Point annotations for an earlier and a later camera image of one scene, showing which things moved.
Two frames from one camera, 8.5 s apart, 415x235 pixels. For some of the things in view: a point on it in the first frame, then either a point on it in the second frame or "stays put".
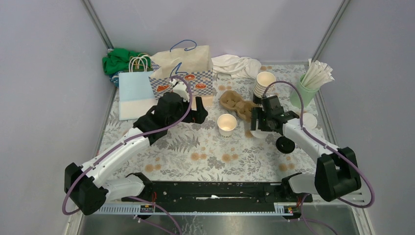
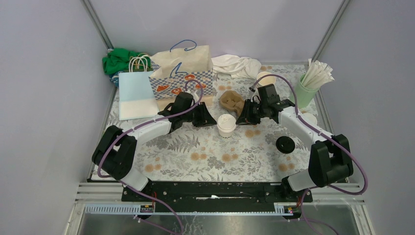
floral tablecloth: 246,135 stays put
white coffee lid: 259,133 to 226,121
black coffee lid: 285,145 stays put
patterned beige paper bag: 192,66 stays put
